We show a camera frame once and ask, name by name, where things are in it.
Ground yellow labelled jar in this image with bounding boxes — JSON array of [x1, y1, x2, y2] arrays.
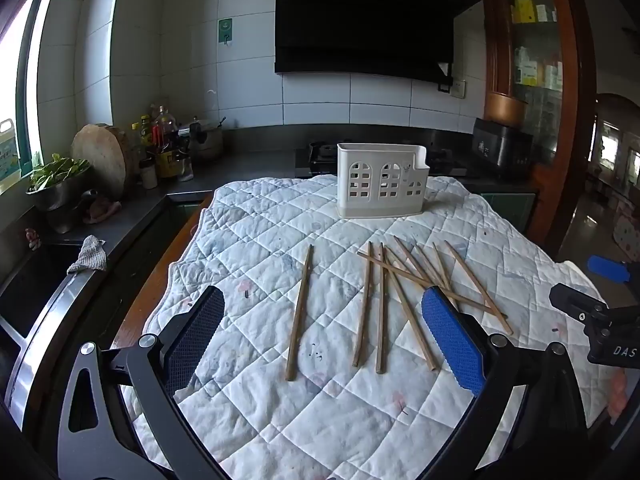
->
[[156, 147, 193, 182]]

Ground clear plastic oil bottle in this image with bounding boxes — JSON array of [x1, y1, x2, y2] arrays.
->
[[152, 106, 179, 151]]

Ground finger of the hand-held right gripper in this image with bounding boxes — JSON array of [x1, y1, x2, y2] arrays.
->
[[549, 284, 608, 323], [586, 255, 632, 283]]

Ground steel bowl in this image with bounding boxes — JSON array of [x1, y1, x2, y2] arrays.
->
[[26, 172, 93, 211]]

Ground yellow capped seasoning bottle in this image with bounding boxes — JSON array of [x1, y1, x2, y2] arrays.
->
[[129, 122, 145, 173]]

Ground pink rag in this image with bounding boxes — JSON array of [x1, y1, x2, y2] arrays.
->
[[82, 197, 122, 225]]

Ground kitchen sink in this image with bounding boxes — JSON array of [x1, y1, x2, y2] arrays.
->
[[0, 242, 86, 341]]

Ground green and white boxes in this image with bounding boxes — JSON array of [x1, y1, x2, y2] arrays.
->
[[515, 47, 563, 91]]

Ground green leafy vegetables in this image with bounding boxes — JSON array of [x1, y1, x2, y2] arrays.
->
[[29, 154, 92, 191]]

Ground grey dish cloth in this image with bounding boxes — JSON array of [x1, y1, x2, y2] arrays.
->
[[66, 235, 108, 276]]

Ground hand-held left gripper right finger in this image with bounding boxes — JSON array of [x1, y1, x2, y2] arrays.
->
[[421, 285, 588, 480]]

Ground window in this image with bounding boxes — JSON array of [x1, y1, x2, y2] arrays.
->
[[0, 0, 53, 196]]

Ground black range hood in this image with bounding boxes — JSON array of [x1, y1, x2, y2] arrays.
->
[[272, 0, 483, 82]]

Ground white plastic utensil holder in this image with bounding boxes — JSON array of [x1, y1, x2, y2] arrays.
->
[[336, 143, 430, 219]]

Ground white quilted cloth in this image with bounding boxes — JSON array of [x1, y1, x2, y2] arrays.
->
[[122, 174, 628, 480]]

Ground blue label detergent bottle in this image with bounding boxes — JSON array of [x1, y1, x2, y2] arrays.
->
[[0, 119, 21, 183]]

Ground black gas stove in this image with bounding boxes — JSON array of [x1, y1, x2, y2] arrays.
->
[[294, 139, 468, 177]]

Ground wooden glass door cabinet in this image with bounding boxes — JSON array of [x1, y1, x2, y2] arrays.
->
[[479, 0, 598, 261]]

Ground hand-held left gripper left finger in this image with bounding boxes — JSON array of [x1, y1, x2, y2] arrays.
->
[[55, 285, 226, 480]]

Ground copper coloured inner pot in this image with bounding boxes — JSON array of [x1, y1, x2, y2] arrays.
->
[[484, 92, 528, 123]]

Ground round wooden cutting board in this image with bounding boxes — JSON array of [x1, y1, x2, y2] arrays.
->
[[71, 123, 132, 201]]

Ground steel cooking pot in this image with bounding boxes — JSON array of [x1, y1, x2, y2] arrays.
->
[[189, 119, 226, 161]]

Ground black rice cooker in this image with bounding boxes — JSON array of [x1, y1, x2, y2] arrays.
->
[[472, 117, 535, 171]]

